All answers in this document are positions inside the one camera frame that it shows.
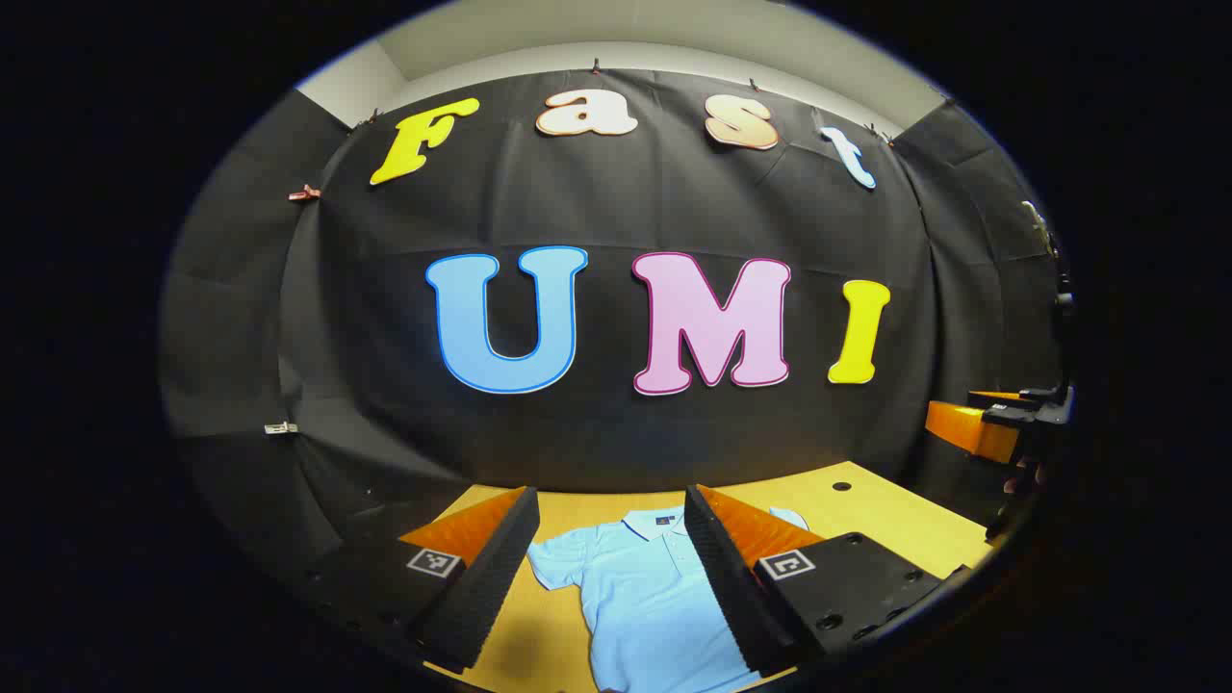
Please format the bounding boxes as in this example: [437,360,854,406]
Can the black backdrop cloth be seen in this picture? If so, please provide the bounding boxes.
[159,67,1071,578]

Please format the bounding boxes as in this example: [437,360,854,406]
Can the light blue T-shirt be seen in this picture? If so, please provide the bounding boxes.
[526,505,811,693]

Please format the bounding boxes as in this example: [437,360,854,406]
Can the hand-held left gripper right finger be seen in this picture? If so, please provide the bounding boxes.
[683,484,971,680]

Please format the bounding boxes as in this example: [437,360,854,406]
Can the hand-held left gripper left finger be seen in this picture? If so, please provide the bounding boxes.
[308,486,542,675]

